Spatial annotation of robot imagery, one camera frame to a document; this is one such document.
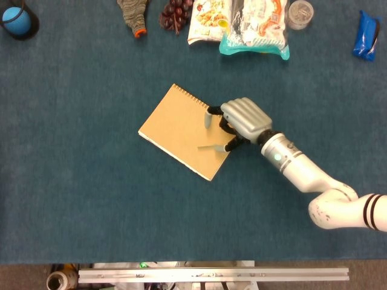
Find tan spiral notebook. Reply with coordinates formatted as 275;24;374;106
138;83;239;182

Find blue ball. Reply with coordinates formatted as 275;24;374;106
2;7;31;33

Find white snack bag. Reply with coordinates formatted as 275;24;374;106
187;0;234;46

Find blue cookie packet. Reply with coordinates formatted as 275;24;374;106
351;10;383;62

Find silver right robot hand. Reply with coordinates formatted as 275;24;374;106
204;97;273;153

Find blue felt table mat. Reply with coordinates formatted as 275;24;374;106
0;0;387;266

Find dark red grape bunch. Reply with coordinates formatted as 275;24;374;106
158;0;195;36

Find teal shrimp snack bag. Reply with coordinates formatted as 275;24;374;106
219;0;291;61

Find aluminium profile rail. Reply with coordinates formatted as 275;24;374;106
78;266;351;284

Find grey orange-tipped sock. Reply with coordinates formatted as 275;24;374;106
117;0;152;39

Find clear round plastic container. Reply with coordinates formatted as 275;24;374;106
287;0;314;31

